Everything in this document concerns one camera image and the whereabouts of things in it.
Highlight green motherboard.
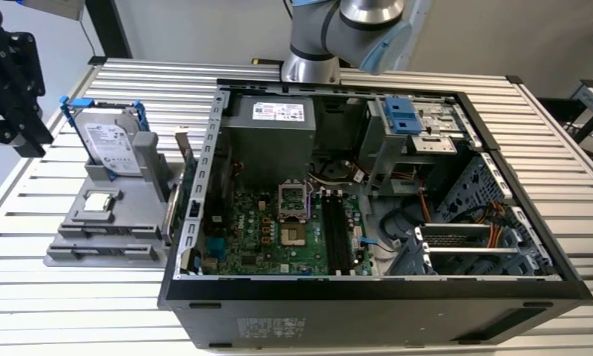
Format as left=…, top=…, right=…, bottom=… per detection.
left=201, top=174, right=377, bottom=277

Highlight red orange drive wires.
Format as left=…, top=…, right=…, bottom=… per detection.
left=391, top=168, right=418, bottom=186

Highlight graphics card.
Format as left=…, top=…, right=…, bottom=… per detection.
left=161, top=129, right=201, bottom=245

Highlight yellow white power wires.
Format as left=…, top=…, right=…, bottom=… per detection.
left=307, top=159, right=365, bottom=186

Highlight black cable with white label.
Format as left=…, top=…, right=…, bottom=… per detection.
left=377, top=207, right=415, bottom=250

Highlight grey power supply unit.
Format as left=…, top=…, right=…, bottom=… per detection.
left=221, top=94, right=319, bottom=179

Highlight silver drive cage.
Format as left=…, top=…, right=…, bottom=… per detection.
left=362, top=96, right=475, bottom=196

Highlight CPU socket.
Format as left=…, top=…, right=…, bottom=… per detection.
left=281, top=220, right=311, bottom=248

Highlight white-clip RAM slot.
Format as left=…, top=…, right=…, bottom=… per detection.
left=326, top=189, right=342, bottom=276
left=338, top=189, right=357, bottom=276

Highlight black case fan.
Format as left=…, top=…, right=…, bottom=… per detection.
left=205, top=144, right=234, bottom=223

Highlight red yellow black wires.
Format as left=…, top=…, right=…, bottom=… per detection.
left=483, top=201, right=509, bottom=248

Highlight grey wall box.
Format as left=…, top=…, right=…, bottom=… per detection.
left=43, top=0, right=83, bottom=20

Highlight silver hard disk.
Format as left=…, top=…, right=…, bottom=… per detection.
left=73, top=107, right=143, bottom=175

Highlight orange wire bundle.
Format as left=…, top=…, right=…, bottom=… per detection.
left=414, top=166, right=434, bottom=227

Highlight blue disk carrier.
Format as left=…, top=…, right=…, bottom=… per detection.
left=58, top=95, right=151, bottom=182

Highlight black PC case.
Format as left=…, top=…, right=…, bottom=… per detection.
left=155, top=77, right=593, bottom=349

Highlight silver CPU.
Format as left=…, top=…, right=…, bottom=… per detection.
left=81, top=191, right=115, bottom=211

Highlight metal socket cover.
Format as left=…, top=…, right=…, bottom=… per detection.
left=275, top=179, right=311, bottom=220

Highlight blue drive latch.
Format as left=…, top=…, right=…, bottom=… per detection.
left=382, top=96, right=421, bottom=135

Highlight metal disk bay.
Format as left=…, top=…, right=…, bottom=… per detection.
left=389, top=221, right=554, bottom=277

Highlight black upright post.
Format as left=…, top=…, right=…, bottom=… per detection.
left=86, top=0, right=131, bottom=59

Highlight grey parts rack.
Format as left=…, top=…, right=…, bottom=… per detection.
left=45, top=131, right=186, bottom=267

